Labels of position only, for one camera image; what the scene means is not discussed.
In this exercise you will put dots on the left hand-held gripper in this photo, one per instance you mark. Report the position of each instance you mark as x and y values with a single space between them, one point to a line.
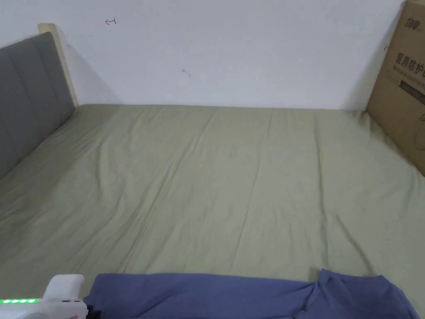
59 289

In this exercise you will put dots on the dark blue shirt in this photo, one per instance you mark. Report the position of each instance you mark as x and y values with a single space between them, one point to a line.
212 297

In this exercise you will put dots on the bed with pale green sheet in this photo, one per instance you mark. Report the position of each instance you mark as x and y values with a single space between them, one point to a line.
206 186

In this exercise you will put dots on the grey padded headboard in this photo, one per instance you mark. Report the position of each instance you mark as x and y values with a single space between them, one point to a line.
31 96

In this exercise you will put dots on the brown cardboard carton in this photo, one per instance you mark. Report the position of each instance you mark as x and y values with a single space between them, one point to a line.
403 83

